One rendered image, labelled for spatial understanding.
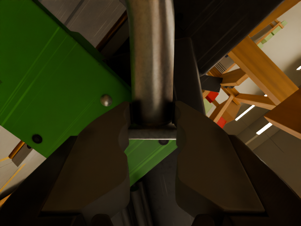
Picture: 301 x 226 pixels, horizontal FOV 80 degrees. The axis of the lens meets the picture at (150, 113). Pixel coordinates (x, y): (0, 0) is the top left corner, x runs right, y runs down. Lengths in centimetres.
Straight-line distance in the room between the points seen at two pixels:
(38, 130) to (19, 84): 5
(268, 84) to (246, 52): 18
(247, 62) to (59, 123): 86
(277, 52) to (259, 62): 893
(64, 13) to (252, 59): 76
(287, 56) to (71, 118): 994
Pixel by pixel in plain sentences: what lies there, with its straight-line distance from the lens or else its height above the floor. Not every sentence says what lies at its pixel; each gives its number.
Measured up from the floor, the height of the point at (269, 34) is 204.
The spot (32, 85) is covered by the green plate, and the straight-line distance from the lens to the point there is 19.
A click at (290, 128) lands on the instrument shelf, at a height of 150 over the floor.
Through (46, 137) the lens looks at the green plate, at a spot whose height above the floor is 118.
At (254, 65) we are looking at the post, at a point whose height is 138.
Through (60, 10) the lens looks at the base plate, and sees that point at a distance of 54.
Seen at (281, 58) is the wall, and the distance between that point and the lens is 992.
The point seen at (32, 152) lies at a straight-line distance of 41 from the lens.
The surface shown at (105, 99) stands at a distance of 16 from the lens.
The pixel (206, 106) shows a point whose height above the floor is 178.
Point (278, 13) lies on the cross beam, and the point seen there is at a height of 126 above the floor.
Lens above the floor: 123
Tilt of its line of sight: 1 degrees down
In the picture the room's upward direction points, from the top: 137 degrees clockwise
